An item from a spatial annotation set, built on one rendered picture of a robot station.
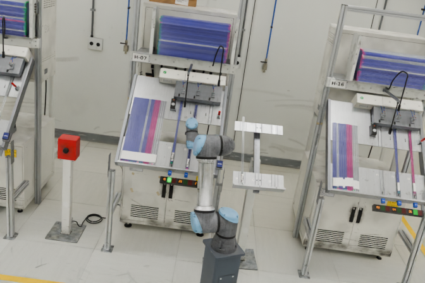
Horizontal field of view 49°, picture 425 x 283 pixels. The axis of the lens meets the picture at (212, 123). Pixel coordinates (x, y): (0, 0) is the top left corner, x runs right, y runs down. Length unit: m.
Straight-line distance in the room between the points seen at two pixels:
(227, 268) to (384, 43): 2.02
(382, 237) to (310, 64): 1.97
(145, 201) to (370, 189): 1.65
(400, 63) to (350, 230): 1.32
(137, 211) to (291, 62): 2.28
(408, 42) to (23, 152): 2.98
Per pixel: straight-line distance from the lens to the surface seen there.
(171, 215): 3.69
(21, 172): 3.84
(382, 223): 3.86
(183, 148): 3.22
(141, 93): 3.44
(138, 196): 3.65
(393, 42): 3.73
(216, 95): 3.36
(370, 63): 3.51
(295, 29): 4.89
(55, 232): 3.77
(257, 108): 5.04
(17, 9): 3.64
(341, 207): 3.71
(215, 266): 2.70
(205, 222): 2.56
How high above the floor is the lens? 2.07
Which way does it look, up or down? 19 degrees down
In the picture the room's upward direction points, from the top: 8 degrees clockwise
